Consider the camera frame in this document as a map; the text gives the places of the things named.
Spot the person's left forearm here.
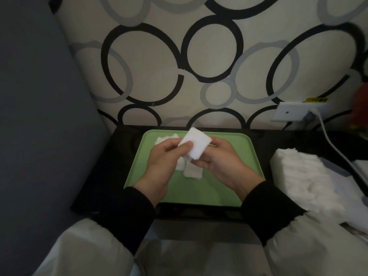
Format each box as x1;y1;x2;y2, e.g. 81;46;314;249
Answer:
33;186;156;276

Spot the white charger cable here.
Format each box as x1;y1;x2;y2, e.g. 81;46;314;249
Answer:
308;108;368;187

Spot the grey upholstered sofa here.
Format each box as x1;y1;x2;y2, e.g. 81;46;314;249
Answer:
0;0;111;276

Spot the person's right forearm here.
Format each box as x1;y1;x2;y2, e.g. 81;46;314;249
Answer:
240;180;368;276

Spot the white cotton pad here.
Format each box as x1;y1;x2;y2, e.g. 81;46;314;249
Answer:
178;127;213;161

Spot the person's left hand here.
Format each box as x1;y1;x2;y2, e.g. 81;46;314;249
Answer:
133;138;194;208

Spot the white wall socket plate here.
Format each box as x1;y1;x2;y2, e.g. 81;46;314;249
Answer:
271;102;327;123

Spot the person's right hand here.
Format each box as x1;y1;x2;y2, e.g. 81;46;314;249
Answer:
190;137;266;202

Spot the pile of white cotton pads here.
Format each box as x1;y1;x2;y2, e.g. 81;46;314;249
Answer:
154;133;204;180

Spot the red decoration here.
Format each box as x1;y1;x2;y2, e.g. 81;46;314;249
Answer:
349;83;368;130

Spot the green plastic tray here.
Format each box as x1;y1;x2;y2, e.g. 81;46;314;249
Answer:
123;129;266;208

